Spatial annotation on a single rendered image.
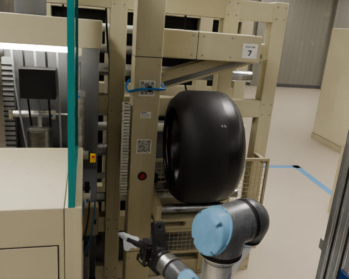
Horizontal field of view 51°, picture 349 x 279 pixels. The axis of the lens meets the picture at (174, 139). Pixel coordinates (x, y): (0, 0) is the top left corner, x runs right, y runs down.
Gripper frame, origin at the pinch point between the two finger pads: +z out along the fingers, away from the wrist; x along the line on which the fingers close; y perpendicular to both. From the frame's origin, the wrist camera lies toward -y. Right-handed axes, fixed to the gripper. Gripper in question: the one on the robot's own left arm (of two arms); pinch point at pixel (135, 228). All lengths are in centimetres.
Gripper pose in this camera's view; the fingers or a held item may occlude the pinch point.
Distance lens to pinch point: 142.8
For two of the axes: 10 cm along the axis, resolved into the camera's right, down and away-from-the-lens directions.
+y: -1.9, 9.6, 2.1
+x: 7.9, 0.2, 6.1
